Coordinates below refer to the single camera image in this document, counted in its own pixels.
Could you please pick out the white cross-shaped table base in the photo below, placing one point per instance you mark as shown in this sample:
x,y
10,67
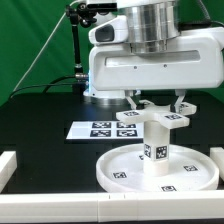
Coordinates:
x,y
148,111

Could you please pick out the white fence block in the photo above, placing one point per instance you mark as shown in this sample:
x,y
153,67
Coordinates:
x,y
8,165
217,155

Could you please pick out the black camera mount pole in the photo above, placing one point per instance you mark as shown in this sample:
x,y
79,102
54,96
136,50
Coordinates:
x,y
80,15

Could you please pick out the white round table top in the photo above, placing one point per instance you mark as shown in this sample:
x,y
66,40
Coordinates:
x,y
123,169

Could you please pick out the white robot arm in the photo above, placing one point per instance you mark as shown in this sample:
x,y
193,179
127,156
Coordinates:
x,y
143,49

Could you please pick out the white marker sheet with tags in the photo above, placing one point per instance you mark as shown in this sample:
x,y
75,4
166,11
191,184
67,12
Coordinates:
x,y
112,130

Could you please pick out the white left fence block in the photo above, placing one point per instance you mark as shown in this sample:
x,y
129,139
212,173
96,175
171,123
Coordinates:
x,y
8,165

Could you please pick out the white right fence block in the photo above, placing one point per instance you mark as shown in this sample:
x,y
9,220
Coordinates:
x,y
217,155

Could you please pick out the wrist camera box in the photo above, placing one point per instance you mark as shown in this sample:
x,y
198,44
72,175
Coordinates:
x,y
114,31

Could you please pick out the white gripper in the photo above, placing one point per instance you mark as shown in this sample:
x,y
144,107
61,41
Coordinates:
x,y
192,60

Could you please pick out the white front fence bar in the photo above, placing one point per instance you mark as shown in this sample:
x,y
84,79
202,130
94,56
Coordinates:
x,y
105,207

